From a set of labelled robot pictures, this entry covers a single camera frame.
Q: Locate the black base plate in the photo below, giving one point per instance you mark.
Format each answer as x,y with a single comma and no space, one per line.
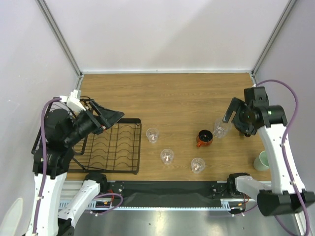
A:
172,192

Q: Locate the clear plastic cup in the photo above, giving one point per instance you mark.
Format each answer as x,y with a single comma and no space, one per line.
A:
167,156
152,135
197,165

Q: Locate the clear faceted glass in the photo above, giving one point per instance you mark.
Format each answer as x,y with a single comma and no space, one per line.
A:
221,128

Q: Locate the pale green cup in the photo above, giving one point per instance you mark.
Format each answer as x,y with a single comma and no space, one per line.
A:
261,162

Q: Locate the white slotted cable duct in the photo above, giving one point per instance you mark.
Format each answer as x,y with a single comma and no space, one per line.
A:
215,205

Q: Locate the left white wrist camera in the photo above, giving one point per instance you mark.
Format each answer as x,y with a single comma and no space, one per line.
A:
73,101

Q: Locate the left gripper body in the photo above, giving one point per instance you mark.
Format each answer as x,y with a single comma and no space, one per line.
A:
87,123

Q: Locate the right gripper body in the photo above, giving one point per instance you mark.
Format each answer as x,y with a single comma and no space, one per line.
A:
236,108

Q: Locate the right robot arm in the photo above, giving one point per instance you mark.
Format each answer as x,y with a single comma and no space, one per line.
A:
287,193

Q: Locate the black wire dish rack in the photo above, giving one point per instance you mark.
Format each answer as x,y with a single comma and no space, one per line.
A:
108,147

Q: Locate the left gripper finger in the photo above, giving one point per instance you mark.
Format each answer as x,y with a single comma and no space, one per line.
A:
108,118
98,109

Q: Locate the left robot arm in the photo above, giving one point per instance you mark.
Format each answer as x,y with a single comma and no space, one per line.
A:
47,219

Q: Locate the aluminium frame rail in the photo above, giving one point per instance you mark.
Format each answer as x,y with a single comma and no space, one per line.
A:
44,8

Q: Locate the small orange mug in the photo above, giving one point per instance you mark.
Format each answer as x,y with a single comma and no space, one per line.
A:
204,138

